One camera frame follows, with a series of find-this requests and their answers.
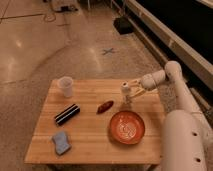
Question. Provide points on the black white striped box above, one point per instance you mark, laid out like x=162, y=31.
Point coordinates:
x=67, y=114

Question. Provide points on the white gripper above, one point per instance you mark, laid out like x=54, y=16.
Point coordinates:
x=148, y=82

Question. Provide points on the wooden table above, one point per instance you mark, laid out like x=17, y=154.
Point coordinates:
x=87, y=131

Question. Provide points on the white equipment with cables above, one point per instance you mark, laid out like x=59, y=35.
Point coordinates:
x=62, y=5

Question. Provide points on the translucent plastic cup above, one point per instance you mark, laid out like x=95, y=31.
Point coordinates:
x=65, y=85

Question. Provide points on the white plastic bottle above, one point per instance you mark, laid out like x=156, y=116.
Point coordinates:
x=125, y=89

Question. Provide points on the long white black bench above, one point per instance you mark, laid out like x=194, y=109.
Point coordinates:
x=184, y=26

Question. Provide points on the black box on floor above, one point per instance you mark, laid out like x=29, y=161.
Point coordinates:
x=122, y=25

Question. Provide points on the orange patterned bowl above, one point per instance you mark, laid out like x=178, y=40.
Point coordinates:
x=127, y=127

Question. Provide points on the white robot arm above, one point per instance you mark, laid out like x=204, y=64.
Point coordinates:
x=184, y=137

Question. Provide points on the blue sponge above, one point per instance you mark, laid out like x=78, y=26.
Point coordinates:
x=60, y=140

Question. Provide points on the red brown sweet potato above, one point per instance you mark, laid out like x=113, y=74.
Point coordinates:
x=105, y=106

